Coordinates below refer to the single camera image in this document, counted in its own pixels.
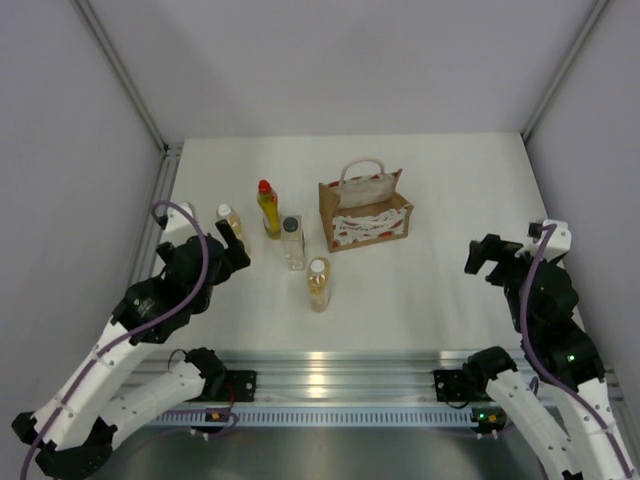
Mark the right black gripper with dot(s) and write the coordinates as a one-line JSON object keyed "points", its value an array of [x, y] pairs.
{"points": [[490, 248]]}

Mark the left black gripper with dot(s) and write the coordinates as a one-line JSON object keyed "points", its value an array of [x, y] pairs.
{"points": [[237, 256]]}

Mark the white cap amber bottle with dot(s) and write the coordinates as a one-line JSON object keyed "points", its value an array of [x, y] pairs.
{"points": [[227, 213]]}

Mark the grey cap clear bottle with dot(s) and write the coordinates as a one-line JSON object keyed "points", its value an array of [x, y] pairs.
{"points": [[293, 241]]}

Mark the red cap yellow bottle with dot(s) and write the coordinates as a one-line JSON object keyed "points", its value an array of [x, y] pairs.
{"points": [[267, 199]]}

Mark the white cap clear bottle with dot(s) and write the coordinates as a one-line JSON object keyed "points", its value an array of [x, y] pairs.
{"points": [[319, 283]]}

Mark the burlap watermelon canvas bag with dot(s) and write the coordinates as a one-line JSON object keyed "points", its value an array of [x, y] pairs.
{"points": [[363, 207]]}

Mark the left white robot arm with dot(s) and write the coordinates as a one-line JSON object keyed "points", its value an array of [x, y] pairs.
{"points": [[73, 435]]}

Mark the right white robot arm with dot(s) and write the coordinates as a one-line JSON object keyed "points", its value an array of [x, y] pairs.
{"points": [[583, 440]]}

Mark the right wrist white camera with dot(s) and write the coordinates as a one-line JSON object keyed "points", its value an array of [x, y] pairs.
{"points": [[555, 233]]}

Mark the wrist white camera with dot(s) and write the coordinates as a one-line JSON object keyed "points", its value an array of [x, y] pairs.
{"points": [[555, 233], [178, 229]]}

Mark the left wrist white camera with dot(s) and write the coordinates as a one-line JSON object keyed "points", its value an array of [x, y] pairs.
{"points": [[178, 229]]}

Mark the aluminium extrusion rail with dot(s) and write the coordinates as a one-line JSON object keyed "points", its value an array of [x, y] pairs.
{"points": [[345, 378]]}

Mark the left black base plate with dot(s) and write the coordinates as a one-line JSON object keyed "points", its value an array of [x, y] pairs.
{"points": [[233, 386]]}

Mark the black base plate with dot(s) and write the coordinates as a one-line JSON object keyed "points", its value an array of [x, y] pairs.
{"points": [[233, 386], [454, 389]]}

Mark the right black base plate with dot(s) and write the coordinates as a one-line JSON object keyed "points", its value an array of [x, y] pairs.
{"points": [[454, 389]]}

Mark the white slotted cable duct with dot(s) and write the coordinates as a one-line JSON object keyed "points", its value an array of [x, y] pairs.
{"points": [[421, 416]]}

